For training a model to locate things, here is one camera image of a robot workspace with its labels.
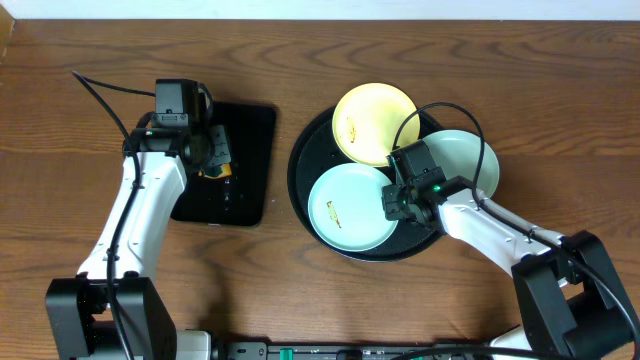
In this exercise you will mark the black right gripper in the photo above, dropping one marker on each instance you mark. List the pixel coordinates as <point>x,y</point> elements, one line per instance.
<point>391,206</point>

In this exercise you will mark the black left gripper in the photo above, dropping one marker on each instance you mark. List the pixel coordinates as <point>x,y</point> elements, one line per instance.
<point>218,151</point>

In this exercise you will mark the pale green plate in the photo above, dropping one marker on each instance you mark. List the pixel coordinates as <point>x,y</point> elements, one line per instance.
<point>456,152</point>

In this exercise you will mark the light blue plate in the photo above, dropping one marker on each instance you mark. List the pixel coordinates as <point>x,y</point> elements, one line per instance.
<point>346,210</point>

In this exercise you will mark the green yellow sponge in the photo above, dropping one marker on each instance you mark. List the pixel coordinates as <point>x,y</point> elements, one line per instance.
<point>216,171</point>

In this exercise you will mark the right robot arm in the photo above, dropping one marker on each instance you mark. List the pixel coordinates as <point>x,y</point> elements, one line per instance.
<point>571,299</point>

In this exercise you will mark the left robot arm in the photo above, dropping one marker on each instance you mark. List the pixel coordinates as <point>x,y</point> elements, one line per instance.
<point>111,309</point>

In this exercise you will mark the black rectangular tray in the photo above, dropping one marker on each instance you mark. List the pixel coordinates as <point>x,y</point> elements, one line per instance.
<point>238,199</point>

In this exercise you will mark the black round tray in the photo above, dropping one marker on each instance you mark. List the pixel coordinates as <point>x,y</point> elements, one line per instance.
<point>315,152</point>

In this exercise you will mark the yellow plate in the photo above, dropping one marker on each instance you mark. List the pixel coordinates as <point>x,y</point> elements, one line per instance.
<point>366,120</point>

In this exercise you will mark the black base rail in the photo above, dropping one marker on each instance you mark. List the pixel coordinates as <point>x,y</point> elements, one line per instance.
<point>350,350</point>

